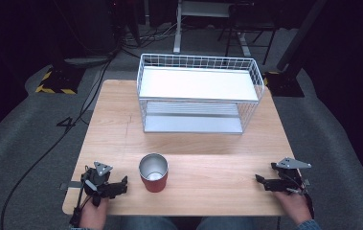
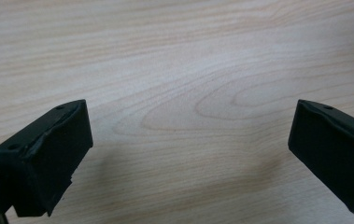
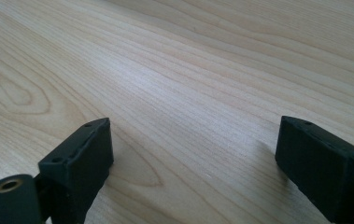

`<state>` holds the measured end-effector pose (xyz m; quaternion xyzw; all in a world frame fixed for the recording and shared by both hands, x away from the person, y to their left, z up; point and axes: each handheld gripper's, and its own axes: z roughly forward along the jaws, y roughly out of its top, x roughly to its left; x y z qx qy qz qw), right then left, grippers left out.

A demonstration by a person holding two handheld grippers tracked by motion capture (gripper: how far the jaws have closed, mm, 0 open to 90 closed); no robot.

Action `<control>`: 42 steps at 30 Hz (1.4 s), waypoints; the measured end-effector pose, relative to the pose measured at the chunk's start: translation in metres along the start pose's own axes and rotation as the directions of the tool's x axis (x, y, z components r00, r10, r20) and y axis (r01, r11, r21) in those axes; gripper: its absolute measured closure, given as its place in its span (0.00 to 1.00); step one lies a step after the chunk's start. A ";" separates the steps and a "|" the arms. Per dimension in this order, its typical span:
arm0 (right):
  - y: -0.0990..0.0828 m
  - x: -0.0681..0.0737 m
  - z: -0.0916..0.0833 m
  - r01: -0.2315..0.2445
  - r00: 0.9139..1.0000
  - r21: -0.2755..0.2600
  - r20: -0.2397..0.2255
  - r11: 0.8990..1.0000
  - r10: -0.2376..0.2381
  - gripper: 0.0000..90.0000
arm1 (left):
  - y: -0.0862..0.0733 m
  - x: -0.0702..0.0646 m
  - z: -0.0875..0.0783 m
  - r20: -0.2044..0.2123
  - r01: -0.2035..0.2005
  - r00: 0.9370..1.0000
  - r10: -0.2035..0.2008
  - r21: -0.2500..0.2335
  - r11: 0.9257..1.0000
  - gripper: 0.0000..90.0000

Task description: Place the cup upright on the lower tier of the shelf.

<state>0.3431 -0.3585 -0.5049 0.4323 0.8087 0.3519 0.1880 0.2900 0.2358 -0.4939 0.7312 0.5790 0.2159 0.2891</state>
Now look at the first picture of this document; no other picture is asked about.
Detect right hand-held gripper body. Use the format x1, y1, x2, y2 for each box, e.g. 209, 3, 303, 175
270, 156, 311, 196

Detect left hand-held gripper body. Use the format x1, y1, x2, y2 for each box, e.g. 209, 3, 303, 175
80, 161, 124, 207

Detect person's right hand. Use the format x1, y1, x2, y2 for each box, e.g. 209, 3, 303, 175
272, 190, 313, 226

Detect person's left hand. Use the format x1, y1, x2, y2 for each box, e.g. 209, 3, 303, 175
79, 196, 110, 230

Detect red cup with steel inside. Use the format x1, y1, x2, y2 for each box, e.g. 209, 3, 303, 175
138, 152, 170, 194

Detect person's left leg in jeans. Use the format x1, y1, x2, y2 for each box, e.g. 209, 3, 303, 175
119, 216, 177, 230

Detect person's leg in jeans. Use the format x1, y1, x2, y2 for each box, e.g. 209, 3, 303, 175
119, 216, 177, 230
195, 216, 281, 230

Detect person's right leg in jeans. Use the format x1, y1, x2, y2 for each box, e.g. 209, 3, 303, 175
195, 216, 281, 230

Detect black base with hazard tape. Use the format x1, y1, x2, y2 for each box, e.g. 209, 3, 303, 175
34, 64, 87, 96

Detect black stand with hazard tape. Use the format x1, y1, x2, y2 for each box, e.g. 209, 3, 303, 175
263, 0, 329, 98

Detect black chair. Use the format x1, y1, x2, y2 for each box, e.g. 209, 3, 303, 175
216, 2, 282, 66

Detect dark equipment cabinet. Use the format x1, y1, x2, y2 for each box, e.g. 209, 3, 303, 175
68, 0, 121, 57

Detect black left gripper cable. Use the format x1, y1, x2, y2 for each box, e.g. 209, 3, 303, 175
69, 178, 89, 227

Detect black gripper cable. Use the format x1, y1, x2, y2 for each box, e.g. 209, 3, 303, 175
302, 178, 315, 219
69, 178, 89, 227

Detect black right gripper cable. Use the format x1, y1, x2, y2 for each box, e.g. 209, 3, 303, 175
302, 178, 315, 219

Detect long black floor cable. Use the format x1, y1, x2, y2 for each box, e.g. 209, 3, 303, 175
0, 57, 115, 230

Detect white wire shelf rack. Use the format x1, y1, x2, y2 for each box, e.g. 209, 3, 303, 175
136, 53, 266, 135

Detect bundle of floor cables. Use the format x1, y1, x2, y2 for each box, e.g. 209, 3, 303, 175
118, 18, 178, 60

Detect white desk frame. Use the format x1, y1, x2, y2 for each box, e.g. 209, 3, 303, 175
172, 0, 253, 58

